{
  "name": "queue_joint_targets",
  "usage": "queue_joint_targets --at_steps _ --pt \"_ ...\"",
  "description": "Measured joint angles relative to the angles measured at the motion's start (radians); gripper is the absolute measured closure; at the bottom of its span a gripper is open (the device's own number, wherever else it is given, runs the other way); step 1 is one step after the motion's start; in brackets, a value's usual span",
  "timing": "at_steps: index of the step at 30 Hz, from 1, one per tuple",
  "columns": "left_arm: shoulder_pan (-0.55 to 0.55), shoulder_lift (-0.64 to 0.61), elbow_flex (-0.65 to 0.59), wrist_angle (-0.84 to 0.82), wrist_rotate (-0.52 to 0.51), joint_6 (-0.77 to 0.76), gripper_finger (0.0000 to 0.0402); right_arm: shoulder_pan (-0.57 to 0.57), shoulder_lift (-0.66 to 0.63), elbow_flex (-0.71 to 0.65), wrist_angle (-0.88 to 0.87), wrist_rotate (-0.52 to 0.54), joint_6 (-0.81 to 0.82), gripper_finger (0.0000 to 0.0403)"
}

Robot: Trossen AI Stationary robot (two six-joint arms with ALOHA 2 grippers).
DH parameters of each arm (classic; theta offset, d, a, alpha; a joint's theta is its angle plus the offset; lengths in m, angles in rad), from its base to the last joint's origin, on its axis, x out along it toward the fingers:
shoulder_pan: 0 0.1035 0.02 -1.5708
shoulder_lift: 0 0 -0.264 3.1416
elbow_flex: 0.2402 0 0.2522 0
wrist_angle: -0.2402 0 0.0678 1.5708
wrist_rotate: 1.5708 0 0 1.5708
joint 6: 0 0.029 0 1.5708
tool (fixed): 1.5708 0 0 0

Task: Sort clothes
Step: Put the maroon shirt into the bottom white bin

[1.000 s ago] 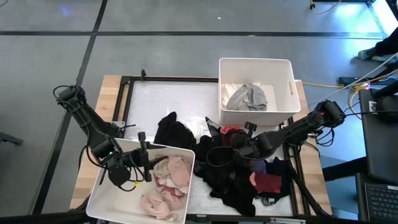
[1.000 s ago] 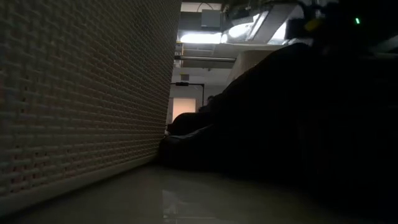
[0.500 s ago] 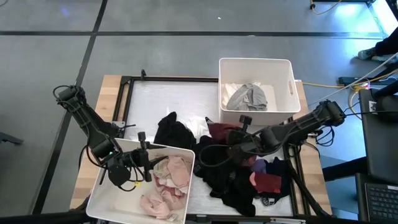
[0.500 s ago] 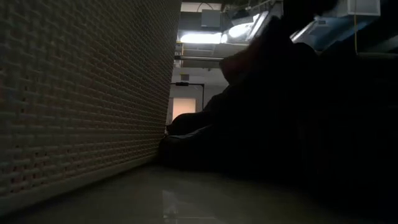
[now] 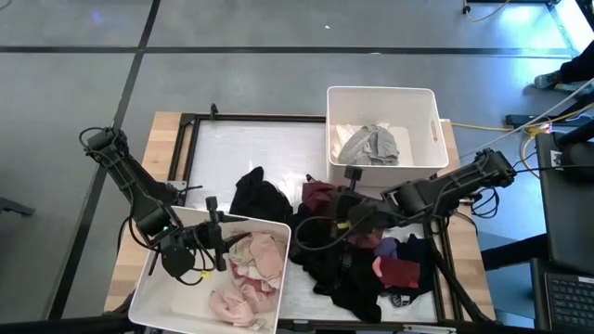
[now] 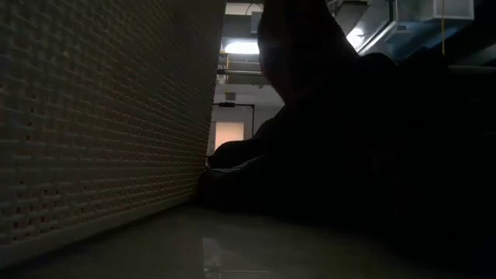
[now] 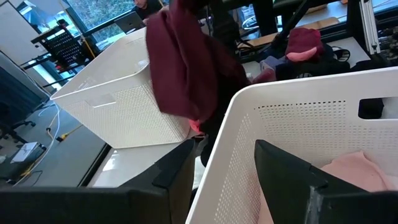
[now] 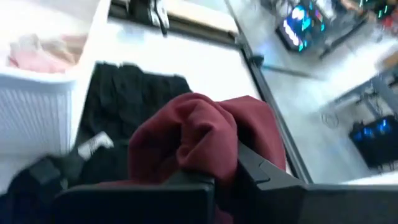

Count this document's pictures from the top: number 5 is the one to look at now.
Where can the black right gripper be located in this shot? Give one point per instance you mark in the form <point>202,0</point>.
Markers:
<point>357,209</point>

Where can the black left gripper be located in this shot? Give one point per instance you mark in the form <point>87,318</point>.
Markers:
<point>209,236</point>

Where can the light pink garment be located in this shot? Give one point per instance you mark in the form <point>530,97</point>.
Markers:
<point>264,255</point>

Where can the purple garment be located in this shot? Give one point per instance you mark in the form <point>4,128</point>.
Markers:
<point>386,248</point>

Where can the pink garment red trim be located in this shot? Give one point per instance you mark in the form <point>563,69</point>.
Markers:
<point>246,280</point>

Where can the light grey garment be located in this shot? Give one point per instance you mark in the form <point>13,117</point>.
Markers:
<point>371,146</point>

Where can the maroon garment pink edge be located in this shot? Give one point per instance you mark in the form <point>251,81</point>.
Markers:
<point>399,273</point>

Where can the large black garment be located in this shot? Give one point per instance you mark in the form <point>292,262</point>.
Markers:
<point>343,287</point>

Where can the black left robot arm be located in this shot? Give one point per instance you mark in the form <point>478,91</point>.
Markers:
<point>134,185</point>

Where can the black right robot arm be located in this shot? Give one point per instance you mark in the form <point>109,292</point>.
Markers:
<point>445,190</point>

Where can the white perforated plastic bin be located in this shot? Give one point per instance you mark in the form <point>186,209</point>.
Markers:
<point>371,104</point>
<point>185,301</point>

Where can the black diagonal support strut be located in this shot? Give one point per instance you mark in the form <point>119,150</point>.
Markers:
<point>457,285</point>

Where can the black power strip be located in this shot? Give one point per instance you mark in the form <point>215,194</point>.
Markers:
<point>524,120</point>

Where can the dark grey floor object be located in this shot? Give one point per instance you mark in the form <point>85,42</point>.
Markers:
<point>16,207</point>

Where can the person's shoe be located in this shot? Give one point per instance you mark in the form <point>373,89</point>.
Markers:
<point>546,80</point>

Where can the black laptop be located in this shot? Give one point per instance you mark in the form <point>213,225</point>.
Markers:
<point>571,301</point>

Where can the person's leg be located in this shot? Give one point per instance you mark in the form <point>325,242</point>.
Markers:
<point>580,67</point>

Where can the black frame clamp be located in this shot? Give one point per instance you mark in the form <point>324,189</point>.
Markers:
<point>214,111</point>

